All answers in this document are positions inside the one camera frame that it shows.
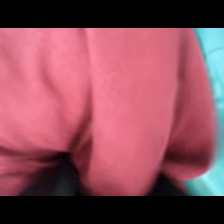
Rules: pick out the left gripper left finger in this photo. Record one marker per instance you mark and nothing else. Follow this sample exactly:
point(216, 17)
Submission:
point(58, 180)

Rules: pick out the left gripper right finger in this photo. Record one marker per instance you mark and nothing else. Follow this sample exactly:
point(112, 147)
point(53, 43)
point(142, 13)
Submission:
point(166, 187)

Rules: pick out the red T-shirt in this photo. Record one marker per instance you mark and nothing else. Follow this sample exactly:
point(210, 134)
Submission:
point(126, 100)

